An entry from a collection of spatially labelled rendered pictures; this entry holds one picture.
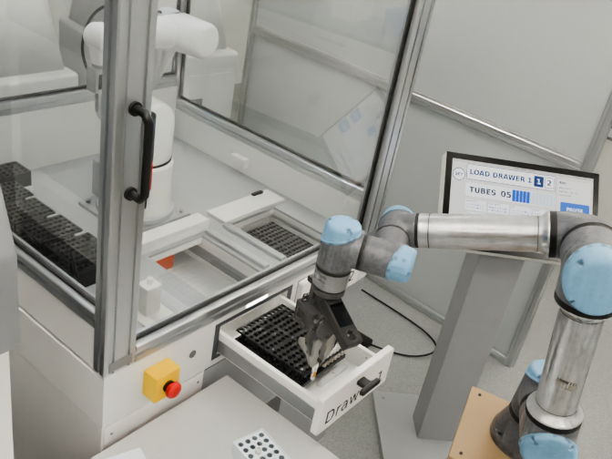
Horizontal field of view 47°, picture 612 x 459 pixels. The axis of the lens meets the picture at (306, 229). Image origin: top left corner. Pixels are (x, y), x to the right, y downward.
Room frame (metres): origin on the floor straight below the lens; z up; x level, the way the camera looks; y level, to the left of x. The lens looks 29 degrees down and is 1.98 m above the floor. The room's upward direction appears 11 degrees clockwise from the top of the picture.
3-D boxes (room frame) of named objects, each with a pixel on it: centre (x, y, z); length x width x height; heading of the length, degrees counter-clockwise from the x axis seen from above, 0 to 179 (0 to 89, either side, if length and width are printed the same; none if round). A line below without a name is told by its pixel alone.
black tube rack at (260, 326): (1.41, -0.02, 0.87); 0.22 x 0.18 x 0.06; 56
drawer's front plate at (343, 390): (1.29, -0.18, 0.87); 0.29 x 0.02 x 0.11; 146
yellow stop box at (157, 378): (1.19, 0.25, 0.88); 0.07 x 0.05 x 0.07; 146
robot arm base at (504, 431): (1.31, -0.61, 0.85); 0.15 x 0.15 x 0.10
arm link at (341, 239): (1.24, -0.07, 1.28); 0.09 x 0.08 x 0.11; 81
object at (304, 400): (1.41, -0.01, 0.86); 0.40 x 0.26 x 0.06; 56
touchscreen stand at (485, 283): (2.07, -0.66, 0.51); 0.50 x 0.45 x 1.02; 7
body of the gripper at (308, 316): (1.25, -0.07, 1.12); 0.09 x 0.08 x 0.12; 42
